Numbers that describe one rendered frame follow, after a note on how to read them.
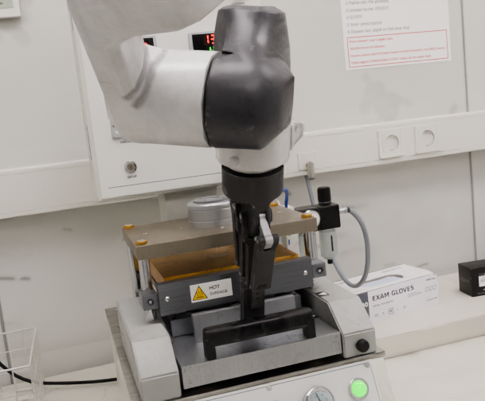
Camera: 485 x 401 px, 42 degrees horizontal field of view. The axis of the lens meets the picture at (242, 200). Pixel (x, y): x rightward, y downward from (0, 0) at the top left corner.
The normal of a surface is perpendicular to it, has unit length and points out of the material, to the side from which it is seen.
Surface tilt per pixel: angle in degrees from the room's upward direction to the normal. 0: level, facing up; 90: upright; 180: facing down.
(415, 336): 90
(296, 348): 90
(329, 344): 90
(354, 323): 40
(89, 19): 137
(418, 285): 87
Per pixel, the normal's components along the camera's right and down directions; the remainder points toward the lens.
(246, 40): 0.01, -0.64
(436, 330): 0.29, 0.11
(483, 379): -0.11, -0.98
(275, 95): 0.66, 0.04
